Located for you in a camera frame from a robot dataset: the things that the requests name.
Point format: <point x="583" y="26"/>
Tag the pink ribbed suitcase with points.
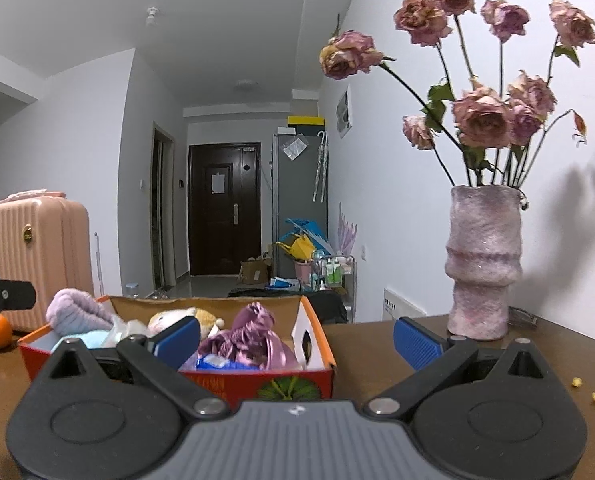
<point x="44" y="240"/>

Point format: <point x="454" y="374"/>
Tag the cluttered utility cart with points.
<point x="337" y="273"/>

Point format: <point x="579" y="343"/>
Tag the glasses behind vase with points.
<point x="521" y="318"/>

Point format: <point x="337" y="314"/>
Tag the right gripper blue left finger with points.
<point x="177" y="343"/>

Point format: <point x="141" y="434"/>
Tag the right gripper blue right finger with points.
<point x="417" y="345"/>

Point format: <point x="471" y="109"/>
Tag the grey refrigerator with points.
<point x="293" y="181"/>

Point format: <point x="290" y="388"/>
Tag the brown cardboard box on floor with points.
<point x="255" y="271"/>

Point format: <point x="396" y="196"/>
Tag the yellow box on refrigerator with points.
<point x="306" y="121"/>

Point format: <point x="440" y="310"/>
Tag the light blue plush toy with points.
<point x="95" y="339"/>

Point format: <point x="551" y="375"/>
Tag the blue handkerchief tissue pack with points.
<point x="221" y="364"/>

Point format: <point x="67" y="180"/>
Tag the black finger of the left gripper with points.
<point x="16" y="295"/>

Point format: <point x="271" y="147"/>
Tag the dark entrance door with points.
<point x="224" y="207"/>

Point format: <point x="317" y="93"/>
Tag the purple satin scrunchie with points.
<point x="252" y="340"/>

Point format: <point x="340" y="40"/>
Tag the pink textured vase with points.
<point x="484" y="252"/>

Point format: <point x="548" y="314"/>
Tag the red cardboard pumpkin box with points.
<point x="296" y="323"/>

